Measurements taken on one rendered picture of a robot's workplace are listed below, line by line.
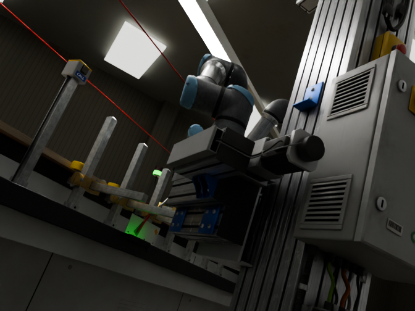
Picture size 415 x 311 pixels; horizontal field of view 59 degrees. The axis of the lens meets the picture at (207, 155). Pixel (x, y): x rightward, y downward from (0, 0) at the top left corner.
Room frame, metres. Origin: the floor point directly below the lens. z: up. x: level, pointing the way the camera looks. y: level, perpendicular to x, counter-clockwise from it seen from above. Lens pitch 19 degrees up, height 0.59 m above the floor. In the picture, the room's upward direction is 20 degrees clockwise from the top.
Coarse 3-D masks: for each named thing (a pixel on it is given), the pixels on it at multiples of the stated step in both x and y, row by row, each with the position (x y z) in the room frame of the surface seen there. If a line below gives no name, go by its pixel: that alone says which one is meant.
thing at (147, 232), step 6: (132, 216) 1.82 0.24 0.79; (132, 222) 1.84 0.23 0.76; (138, 222) 1.88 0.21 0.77; (126, 228) 1.82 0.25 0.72; (132, 228) 1.85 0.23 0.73; (144, 228) 1.93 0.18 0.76; (150, 228) 1.97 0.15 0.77; (156, 228) 2.01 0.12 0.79; (132, 234) 1.87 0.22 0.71; (138, 234) 1.91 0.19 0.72; (144, 234) 1.94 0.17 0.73; (150, 234) 1.98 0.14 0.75; (156, 234) 2.02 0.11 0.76; (150, 240) 2.00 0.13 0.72
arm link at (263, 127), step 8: (272, 104) 1.55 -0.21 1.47; (280, 104) 1.54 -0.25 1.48; (264, 112) 1.56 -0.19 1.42; (272, 112) 1.54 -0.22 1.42; (280, 112) 1.54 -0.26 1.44; (264, 120) 1.56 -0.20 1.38; (272, 120) 1.56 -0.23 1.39; (280, 120) 1.58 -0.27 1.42; (256, 128) 1.58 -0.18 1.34; (264, 128) 1.57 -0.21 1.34; (248, 136) 1.59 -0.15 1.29; (256, 136) 1.58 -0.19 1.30; (264, 136) 1.59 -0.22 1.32
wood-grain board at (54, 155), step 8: (0, 120) 1.33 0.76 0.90; (0, 128) 1.34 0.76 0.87; (8, 128) 1.37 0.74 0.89; (8, 136) 1.43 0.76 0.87; (16, 136) 1.40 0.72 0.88; (24, 136) 1.42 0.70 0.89; (24, 144) 1.48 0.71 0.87; (48, 152) 1.53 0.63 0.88; (56, 160) 1.58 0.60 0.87; (64, 160) 1.61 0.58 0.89; (104, 184) 1.84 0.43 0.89; (168, 224) 2.37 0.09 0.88
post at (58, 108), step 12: (72, 84) 1.32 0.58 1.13; (60, 96) 1.31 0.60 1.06; (60, 108) 1.32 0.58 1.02; (48, 120) 1.31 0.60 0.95; (48, 132) 1.32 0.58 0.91; (36, 144) 1.31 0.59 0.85; (24, 156) 1.32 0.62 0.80; (36, 156) 1.32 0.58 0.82; (24, 168) 1.31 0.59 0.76; (12, 180) 1.31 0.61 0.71; (24, 180) 1.32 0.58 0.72
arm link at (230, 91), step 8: (224, 88) 1.15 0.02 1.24; (232, 88) 1.15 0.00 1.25; (240, 88) 1.14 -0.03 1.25; (224, 96) 1.14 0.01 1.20; (232, 96) 1.14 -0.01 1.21; (240, 96) 1.14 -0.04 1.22; (248, 96) 1.15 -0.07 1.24; (216, 104) 1.15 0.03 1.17; (224, 104) 1.14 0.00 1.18; (232, 104) 1.14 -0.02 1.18; (240, 104) 1.14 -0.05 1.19; (248, 104) 1.15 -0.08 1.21; (216, 112) 1.17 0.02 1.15; (224, 112) 1.15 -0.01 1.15; (232, 112) 1.14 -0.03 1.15; (240, 112) 1.14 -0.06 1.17; (248, 112) 1.16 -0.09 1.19; (240, 120) 1.15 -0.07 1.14; (248, 120) 1.18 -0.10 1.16
